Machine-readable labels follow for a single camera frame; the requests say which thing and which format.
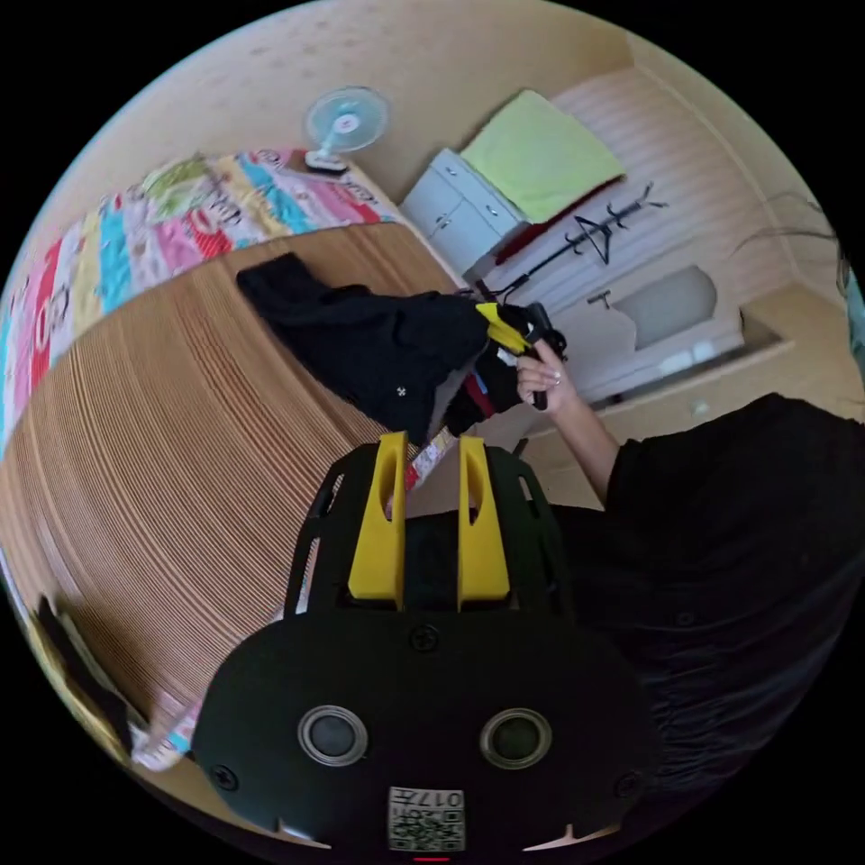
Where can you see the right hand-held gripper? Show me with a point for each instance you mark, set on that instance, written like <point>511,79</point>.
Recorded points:
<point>503,388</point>

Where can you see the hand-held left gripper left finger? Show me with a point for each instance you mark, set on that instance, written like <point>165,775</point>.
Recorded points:
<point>378,534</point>

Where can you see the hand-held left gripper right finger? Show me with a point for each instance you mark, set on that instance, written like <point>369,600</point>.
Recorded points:
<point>481,540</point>

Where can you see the black pants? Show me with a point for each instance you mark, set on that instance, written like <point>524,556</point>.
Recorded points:
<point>378,345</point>

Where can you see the person's right forearm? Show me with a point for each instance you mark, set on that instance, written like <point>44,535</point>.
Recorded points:
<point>589,446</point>

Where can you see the person's right hand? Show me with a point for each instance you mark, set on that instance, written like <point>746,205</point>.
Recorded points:
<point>551,386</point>

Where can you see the black coat rack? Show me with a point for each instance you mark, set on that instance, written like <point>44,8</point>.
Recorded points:
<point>581,236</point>

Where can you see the white cupboard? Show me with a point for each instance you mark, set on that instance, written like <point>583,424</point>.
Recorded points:
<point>473,196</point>

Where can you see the bed with woven mat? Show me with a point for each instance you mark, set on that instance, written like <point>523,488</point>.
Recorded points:
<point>169,419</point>

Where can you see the person's body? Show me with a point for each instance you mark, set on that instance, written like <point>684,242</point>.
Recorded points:
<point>730,581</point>

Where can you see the light blue fan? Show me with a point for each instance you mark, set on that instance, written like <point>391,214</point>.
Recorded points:
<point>346,123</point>

